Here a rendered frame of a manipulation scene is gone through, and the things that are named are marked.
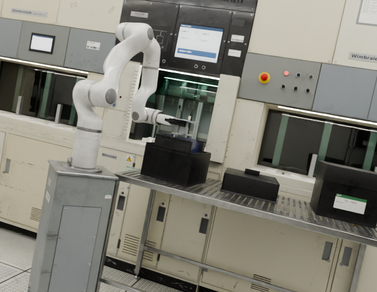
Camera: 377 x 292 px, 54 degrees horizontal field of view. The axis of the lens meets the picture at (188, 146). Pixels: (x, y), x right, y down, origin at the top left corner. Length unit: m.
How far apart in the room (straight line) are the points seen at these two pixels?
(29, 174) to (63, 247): 1.21
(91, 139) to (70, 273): 0.62
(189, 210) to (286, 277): 0.70
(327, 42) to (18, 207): 2.38
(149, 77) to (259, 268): 1.31
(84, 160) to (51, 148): 1.03
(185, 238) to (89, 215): 0.85
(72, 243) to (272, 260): 1.19
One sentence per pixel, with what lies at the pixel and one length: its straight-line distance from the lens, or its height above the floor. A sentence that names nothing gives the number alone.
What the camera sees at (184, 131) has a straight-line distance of 1.96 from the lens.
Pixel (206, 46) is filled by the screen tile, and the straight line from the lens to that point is 2.38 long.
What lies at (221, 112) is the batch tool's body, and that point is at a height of 1.17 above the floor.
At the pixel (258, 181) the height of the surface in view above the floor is 0.86.
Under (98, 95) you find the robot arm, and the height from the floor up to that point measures 1.11.
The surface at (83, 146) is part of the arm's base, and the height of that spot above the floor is 0.87.
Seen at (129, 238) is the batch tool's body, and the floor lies 0.23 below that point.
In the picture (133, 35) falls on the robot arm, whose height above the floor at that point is 1.44.
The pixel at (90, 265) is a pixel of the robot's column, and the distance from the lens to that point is 1.87.
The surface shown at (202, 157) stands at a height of 0.91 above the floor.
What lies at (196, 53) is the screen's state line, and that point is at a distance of 2.39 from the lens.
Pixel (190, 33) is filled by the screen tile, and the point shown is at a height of 1.63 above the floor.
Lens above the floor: 1.09
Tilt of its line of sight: 4 degrees down
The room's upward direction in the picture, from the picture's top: 11 degrees clockwise
